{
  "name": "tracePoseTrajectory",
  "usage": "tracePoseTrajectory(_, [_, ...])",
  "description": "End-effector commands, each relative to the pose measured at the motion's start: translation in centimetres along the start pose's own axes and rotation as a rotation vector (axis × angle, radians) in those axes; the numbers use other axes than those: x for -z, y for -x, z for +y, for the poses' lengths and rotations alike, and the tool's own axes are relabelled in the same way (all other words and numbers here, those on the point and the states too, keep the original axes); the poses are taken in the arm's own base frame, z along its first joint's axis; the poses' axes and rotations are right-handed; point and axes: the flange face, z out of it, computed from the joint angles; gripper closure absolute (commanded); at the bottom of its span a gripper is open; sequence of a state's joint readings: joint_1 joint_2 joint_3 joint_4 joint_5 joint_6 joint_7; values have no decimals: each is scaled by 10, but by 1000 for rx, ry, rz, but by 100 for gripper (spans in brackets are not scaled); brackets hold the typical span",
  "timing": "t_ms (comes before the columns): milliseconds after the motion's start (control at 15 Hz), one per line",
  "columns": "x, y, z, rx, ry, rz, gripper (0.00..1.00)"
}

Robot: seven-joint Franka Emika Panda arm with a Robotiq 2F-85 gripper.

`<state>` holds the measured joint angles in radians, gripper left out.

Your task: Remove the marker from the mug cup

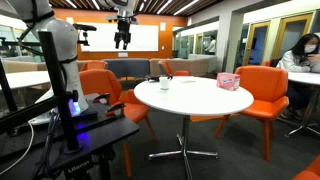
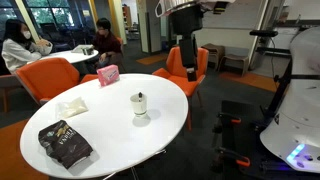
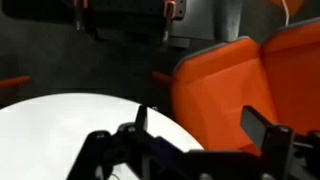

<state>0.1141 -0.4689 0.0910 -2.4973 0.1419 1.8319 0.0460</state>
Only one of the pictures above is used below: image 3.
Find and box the orange chair near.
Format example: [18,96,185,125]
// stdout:
[152,37,277,155]

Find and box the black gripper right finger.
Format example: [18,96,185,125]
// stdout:
[240,106,320,180]

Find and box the orange seat edge left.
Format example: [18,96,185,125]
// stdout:
[0,76,31,89]

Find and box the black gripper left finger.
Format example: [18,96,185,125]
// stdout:
[66,105,187,180]

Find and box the orange chair far right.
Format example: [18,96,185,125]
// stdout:
[261,18,320,134]

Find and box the white cable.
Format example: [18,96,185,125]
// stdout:
[280,0,290,27]

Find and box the orange chair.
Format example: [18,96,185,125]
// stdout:
[261,18,320,134]
[152,37,277,155]

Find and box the dark grey equipment cabinet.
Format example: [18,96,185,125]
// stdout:
[1,0,243,49]

